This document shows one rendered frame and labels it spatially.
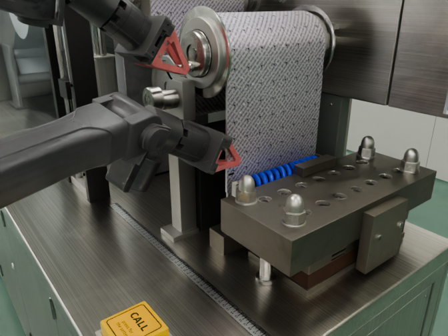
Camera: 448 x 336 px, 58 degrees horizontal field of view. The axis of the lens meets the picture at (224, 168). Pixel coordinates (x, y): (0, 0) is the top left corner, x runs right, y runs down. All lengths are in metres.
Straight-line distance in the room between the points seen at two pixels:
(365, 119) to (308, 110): 2.93
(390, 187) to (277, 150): 0.21
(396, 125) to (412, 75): 2.78
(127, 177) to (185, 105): 0.19
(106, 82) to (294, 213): 0.93
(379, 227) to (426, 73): 0.29
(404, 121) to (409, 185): 2.78
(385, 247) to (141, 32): 0.52
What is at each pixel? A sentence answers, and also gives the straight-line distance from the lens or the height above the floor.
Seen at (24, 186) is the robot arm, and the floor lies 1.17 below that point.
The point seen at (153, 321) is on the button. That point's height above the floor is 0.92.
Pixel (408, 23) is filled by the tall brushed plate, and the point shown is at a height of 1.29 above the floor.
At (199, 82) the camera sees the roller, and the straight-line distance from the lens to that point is 0.71.
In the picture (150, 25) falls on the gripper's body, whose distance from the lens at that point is 0.63.
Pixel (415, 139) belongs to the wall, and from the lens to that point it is 3.55.
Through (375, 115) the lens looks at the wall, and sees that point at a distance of 3.69.
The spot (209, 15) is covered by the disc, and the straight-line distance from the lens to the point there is 0.68.
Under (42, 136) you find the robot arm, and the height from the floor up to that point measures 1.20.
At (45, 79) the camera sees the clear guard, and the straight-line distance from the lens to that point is 1.62.
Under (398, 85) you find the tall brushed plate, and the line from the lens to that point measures 0.84.
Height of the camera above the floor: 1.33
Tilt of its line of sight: 22 degrees down
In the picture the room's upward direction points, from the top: straight up
